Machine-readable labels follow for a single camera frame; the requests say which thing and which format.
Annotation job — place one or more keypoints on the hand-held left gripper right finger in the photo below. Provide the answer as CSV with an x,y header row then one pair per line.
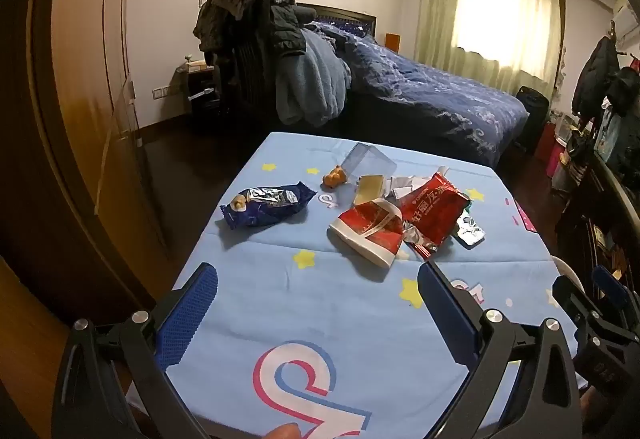
x,y
445,314

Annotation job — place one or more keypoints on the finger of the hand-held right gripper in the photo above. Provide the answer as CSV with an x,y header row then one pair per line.
x,y
612,284
570,295

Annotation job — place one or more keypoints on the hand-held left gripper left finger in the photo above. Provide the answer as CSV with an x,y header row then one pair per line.
x,y
186,314

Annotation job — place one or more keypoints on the silver blister pack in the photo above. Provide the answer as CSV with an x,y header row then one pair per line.
x,y
470,233

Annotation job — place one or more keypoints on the red snack bag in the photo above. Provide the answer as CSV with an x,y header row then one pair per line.
x,y
435,214

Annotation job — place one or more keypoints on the red and white paper pouch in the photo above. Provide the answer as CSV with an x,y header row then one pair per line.
x,y
370,230

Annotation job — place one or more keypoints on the dark blue snack wrapper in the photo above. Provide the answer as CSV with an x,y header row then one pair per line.
x,y
260,214

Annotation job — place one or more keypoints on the silver wrapper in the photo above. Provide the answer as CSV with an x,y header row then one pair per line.
x,y
402,186

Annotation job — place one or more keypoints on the yellow packet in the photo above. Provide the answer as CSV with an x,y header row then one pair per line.
x,y
370,187

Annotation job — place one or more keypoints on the clear plastic box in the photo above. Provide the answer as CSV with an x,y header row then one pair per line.
x,y
370,163

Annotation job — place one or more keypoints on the person's left hand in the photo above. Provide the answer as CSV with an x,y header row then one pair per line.
x,y
285,432

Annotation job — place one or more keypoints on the dark cluttered shelf with coats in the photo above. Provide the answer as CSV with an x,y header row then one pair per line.
x,y
590,219

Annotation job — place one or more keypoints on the green foil wrapper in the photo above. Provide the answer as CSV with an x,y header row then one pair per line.
x,y
466,205

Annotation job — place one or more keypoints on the pink bag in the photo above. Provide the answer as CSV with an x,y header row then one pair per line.
x,y
554,164

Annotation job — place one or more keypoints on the teal bag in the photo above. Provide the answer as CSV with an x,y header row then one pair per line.
x,y
610,136

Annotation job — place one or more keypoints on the red box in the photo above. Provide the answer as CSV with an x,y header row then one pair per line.
x,y
545,141

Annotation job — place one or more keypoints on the orange toy bear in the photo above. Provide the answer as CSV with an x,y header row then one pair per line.
x,y
335,176

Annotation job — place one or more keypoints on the black suitcase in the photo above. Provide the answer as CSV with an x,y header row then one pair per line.
x,y
532,119

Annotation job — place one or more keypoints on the dark nightstand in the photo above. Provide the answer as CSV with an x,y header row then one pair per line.
x,y
200,106

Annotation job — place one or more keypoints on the hanging dark coat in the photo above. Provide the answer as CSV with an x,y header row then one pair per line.
x,y
595,74

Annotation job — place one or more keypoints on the dark blue patterned duvet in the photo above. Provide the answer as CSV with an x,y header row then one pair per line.
x,y
425,94

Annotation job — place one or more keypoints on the black chair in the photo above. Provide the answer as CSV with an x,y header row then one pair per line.
x,y
250,74

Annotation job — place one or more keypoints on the wooden wardrobe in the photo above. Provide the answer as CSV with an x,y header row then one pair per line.
x,y
85,69

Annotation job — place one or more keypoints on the white air conditioner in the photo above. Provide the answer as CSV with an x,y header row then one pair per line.
x,y
627,19

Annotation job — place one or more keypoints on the orange box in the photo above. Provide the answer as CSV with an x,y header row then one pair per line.
x,y
392,41

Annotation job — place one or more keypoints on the pale green curtain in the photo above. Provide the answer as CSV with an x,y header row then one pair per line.
x,y
440,19

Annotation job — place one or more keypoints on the black puffer jacket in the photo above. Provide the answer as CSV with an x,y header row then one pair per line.
x,y
290,31

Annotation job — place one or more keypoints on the dark wooden headboard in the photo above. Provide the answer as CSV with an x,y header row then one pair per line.
x,y
350,16

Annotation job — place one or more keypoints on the white wall socket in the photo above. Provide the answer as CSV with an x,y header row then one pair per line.
x,y
160,92

